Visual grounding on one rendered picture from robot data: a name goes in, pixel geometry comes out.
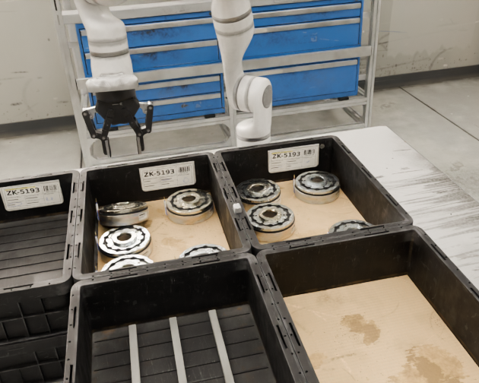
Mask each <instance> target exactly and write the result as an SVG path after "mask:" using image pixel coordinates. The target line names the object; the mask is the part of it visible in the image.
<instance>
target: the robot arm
mask: <svg viewBox="0 0 479 383"><path fill-rule="evenodd" d="M126 1H127V0H74V3H75V6H76V8H77V10H78V13H79V15H80V18H81V21H82V23H83V25H84V27H85V29H86V31H87V39H88V45H89V50H90V66H91V71H92V76H93V78H91V79H88V80H87V82H86V88H87V92H88V93H95V94H96V99H97V102H96V105H95V106H92V107H90V108H87V107H84V108H83V109H82V116H83V118H84V121H85V124H86V126H87V129H88V131H89V133H90V136H91V138H93V139H95V138H97V139H100V140H101V141H102V146H103V153H104V154H105V155H107V156H108V158H109V157H111V149H110V144H109V137H107V136H108V134H109V129H110V126H111V125H118V124H128V123H129V124H130V126H131V127H132V129H133V130H134V132H135V133H136V141H137V147H138V154H141V152H142V151H144V139H143V136H144V135H145V134H147V133H151V129H152V120H153V111H154V106H153V102H151V101H148V102H147V103H144V102H139V100H138V99H137V97H136V92H135V88H138V87H139V86H138V78H137V77H136V76H134V75H133V69H132V60H131V58H130V55H129V50H128V40H127V33H126V29H125V25H124V23H123V22H122V21H121V20H120V19H118V18H117V17H115V16H113V15H112V13H111V11H110V9H109V6H110V7H111V6H116V5H120V4H122V3H123V2H126ZM211 15H212V19H213V22H214V29H215V32H216V35H217V40H218V43H219V47H220V53H221V58H222V62H223V67H224V79H225V85H226V92H227V99H228V102H229V104H230V106H231V107H232V108H233V109H236V110H239V111H244V112H253V118H250V119H245V120H243V121H241V122H240V123H239V124H238V125H237V126H236V145H237V147H247V146H252V145H259V144H269V143H271V111H272V86H271V82H270V81H269V79H267V78H262V77H256V76H249V75H245V74H244V73H243V66H242V59H243V55H244V53H245V51H246V49H247V47H248V45H249V44H250V41H251V39H252V36H253V33H254V21H253V16H252V8H251V5H250V1H249V0H212V3H211ZM139 108H142V111H143V113H144V114H146V118H145V126H142V127H141V126H140V125H139V123H138V120H137V119H136V118H135V114H136V112H137V111H138V109H139ZM95 112H97V113H98V114H99V115H100V116H101V117H102V118H103V119H104V123H103V128H102V131H98V130H97V128H96V126H95V124H94V121H93V118H94V113H95Z"/></svg>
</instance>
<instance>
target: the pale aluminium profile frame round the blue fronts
mask: <svg viewBox="0 0 479 383"><path fill-rule="evenodd" d="M50 3H51V7H52V13H53V17H54V21H55V25H56V32H57V35H58V39H59V45H60V49H61V54H62V60H63V64H64V68H65V74H66V78H67V82H68V89H69V93H70V96H71V103H72V106H73V110H74V114H75V121H76V125H77V128H78V135H79V139H80V142H81V149H82V153H83V157H84V163H85V167H92V166H102V165H108V164H114V163H124V162H129V161H135V160H145V159H150V158H156V157H166V156H172V155H177V154H187V153H193V152H199V151H204V150H214V149H220V148H226V147H236V146H237V145H236V126H237V125H238V124H239V123H240V122H241V121H243V120H245V119H250V118H253V112H236V109H233V108H232V107H231V106H230V104H229V102H228V99H226V97H227V92H226V91H225V92H224V104H225V114H222V113H215V114H209V115H204V117H199V118H193V119H182V120H176V121H170V122H158V123H153V124H152V129H151V133H154V132H160V131H171V130H176V129H183V128H194V127H199V126H206V125H216V124H219V125H220V127H221V129H222V131H223V133H224V135H225V137H226V138H225V140H223V141H217V142H211V143H206V144H195V145H189V146H184V147H174V148H168V149H162V150H152V151H146V152H141V154H138V153H135V154H124V155H118V156H113V157H109V158H108V157H103V158H99V157H96V156H94V142H95V141H97V140H99V139H97V138H95V139H93V138H91V136H90V133H89V131H88V129H87V126H86V124H85V121H84V118H83V116H82V109H83V108H84V107H87V108H90V98H89V94H88V92H87V88H86V82H87V80H88V79H91V78H93V77H91V78H85V77H84V70H83V66H82V62H81V55H80V51H79V44H78V39H77V35H76V31H75V24H67V27H68V33H69V37H70V41H71V42H68V38H67V34H66V30H65V25H64V24H63V19H62V9H61V5H60V1H59V0H50ZM380 8H381V0H371V9H370V11H365V12H364V13H363V18H364V17H370V29H369V39H368V46H360V47H353V48H346V49H333V50H326V51H319V52H306V53H300V54H293V55H279V56H272V57H266V58H259V59H246V60H242V66H243V70H250V69H257V68H270V67H276V66H283V65H295V64H303V63H309V62H321V61H328V60H335V59H347V58H354V57H361V56H367V60H366V74H361V75H359V79H358V80H359V81H362V80H365V89H364V90H363V89H362V88H360V87H359V86H358V91H357V95H356V97H351V98H349V97H339V98H332V99H331V100H330V99H326V100H324V101H321V102H315V103H304V104H298V105H292V106H281V107H275V108H272V111H271V117H274V116H284V115H290V114H296V113H302V112H313V111H319V110H325V109H336V108H341V109H343V110H344V111H345V112H346V113H347V114H348V115H349V116H350V117H351V118H352V119H353V120H354V121H355V122H353V123H347V124H342V125H332V126H325V127H320V128H310V129H304V130H299V131H288V132H282V133H277V134H271V141H279V140H284V139H290V138H300V137H306V136H311V135H321V134H327V133H332V132H338V131H348V130H354V129H360V128H370V124H371V115H372V106H373V88H374V79H375V70H376V53H377V43H378V34H379V17H380ZM57 15H58V16H59V21H60V25H59V23H58V19H57ZM69 48H72V52H73V56H74V61H75V67H76V72H77V76H78V79H75V72H74V68H73V64H72V60H71V53H70V49H69ZM217 73H224V67H223V62H219V63H212V64H205V65H192V66H185V67H178V68H165V69H157V70H150V71H138V72H133V75H134V76H136V77H137V78H138V83H139V82H145V81H158V80H165V79H172V78H184V77H191V76H199V75H205V74H217ZM78 90H80V91H81V101H80V98H79V94H78ZM359 105H363V115H361V114H359V112H358V111H356V109H354V108H353V107H352V106H359ZM132 135H136V133H135V132H134V130H133V129H132V127H131V126H129V127H123V128H118V126H116V127H110V129H109V134H108V136H107V137H109V138H120V137H125V136H132Z"/></svg>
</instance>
